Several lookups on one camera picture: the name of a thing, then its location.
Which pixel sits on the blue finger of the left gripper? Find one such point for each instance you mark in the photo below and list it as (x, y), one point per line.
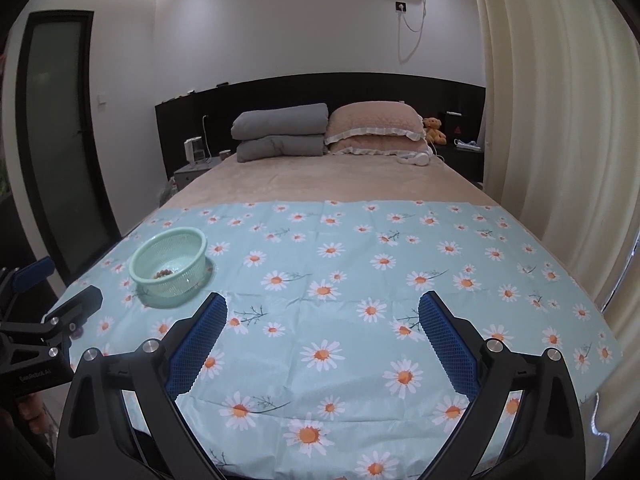
(32, 275)
(71, 316)

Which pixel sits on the left hand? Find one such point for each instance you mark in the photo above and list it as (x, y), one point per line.
(34, 413)

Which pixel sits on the lower grey folded blanket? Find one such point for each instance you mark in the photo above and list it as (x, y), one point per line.
(280, 146)

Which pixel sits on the brown teddy bear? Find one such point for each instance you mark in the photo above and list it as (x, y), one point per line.
(432, 131)

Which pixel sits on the black headboard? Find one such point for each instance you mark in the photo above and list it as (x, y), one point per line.
(211, 113)

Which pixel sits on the grey nightstand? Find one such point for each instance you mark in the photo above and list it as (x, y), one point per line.
(187, 174)

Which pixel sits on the cream curtain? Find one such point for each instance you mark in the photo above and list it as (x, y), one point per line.
(562, 156)

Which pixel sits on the grey folded blanket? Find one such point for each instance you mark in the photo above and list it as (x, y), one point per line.
(280, 146)
(302, 120)

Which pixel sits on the dark glass door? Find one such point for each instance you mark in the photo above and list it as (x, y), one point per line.
(55, 140)

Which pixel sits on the lower beige ruffled pillow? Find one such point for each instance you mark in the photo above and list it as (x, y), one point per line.
(379, 145)

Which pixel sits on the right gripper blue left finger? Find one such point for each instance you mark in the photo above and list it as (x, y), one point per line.
(189, 343)

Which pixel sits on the white headphones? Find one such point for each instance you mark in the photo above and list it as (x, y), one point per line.
(419, 159)

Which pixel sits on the white power strip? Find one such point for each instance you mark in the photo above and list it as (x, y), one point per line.
(463, 146)

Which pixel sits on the upper beige ruffled pillow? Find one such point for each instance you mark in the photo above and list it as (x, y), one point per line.
(374, 118)

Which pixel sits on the small white appliance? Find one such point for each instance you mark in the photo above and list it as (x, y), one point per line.
(195, 150)

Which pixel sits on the beige ruffled pillow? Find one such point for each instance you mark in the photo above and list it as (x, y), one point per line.
(379, 145)
(374, 118)

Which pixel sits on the beige bed cover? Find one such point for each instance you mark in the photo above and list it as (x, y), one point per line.
(344, 178)

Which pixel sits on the daisy print blue cloth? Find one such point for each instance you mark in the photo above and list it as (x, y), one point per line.
(323, 370)

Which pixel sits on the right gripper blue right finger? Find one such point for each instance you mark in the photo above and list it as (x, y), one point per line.
(446, 334)

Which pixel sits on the mint green mesh basket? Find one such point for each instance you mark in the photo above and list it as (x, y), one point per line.
(168, 268)

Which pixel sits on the upper grey folded blanket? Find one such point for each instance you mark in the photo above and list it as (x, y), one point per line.
(302, 120)

